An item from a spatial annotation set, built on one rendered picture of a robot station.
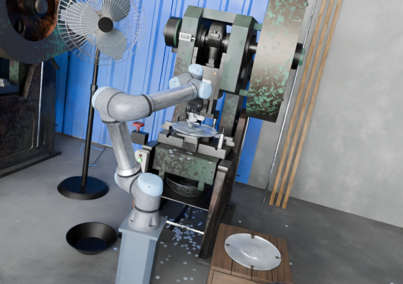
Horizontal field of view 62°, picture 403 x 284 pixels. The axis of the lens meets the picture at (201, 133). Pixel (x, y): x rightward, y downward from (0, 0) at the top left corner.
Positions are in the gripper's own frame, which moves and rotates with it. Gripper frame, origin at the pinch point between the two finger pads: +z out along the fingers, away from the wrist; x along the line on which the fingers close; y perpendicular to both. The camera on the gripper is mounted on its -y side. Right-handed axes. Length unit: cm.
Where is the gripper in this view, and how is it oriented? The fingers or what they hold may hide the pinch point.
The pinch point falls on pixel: (188, 121)
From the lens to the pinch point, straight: 191.4
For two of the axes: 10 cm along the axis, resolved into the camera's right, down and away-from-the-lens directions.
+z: -0.9, 7.6, 6.4
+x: 2.5, -6.0, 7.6
